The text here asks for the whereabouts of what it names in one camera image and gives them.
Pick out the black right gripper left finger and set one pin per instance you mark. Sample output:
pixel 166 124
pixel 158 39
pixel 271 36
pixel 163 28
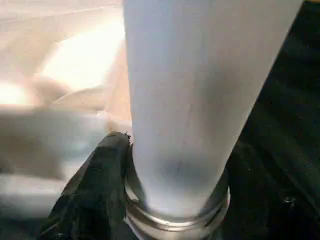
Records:
pixel 95 195

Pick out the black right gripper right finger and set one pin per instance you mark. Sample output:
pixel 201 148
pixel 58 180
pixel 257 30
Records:
pixel 262 205

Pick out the white plastic table top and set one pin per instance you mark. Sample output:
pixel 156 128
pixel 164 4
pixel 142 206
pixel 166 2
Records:
pixel 62 62

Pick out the white plastic table leg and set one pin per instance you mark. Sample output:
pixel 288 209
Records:
pixel 187 87

